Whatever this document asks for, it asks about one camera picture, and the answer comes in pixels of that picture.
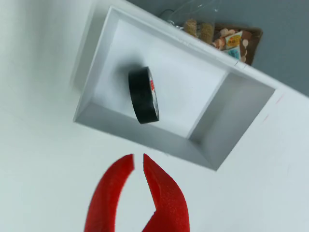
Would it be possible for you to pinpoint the clear plastic bag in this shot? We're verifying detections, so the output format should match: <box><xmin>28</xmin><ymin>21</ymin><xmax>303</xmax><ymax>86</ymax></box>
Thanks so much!
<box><xmin>160</xmin><ymin>0</ymin><xmax>251</xmax><ymax>67</ymax></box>

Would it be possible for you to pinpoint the yellow snack packet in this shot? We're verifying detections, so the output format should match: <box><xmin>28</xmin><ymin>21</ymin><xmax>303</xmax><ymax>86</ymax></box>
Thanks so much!
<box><xmin>225</xmin><ymin>30</ymin><xmax>243</xmax><ymax>48</ymax></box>

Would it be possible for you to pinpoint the jute twine spool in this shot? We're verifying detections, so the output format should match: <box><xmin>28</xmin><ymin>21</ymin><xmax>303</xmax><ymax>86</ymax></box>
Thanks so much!
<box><xmin>199</xmin><ymin>23</ymin><xmax>215</xmax><ymax>44</ymax></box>
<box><xmin>183</xmin><ymin>18</ymin><xmax>199</xmax><ymax>37</ymax></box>

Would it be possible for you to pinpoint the white rectangular bin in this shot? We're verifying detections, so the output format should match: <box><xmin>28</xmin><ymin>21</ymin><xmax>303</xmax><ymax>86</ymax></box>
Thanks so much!
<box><xmin>72</xmin><ymin>6</ymin><xmax>278</xmax><ymax>172</ymax></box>

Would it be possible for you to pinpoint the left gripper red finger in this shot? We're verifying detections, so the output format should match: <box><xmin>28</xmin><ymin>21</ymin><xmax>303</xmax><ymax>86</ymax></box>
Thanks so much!
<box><xmin>84</xmin><ymin>153</ymin><xmax>135</xmax><ymax>232</ymax></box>
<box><xmin>141</xmin><ymin>153</ymin><xmax>191</xmax><ymax>232</ymax></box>

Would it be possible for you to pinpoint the black electrical tape roll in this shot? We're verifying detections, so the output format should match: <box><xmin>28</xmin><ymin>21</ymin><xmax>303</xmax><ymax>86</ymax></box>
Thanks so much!
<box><xmin>127</xmin><ymin>66</ymin><xmax>160</xmax><ymax>125</ymax></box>

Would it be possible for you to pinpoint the blue snack packet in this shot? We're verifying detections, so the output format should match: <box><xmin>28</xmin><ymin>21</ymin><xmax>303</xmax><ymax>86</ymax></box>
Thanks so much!
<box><xmin>223</xmin><ymin>47</ymin><xmax>242</xmax><ymax>60</ymax></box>

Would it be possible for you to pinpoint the brown woven tray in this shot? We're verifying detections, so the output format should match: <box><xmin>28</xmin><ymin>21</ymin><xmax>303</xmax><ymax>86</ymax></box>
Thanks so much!
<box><xmin>212</xmin><ymin>23</ymin><xmax>264</xmax><ymax>67</ymax></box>

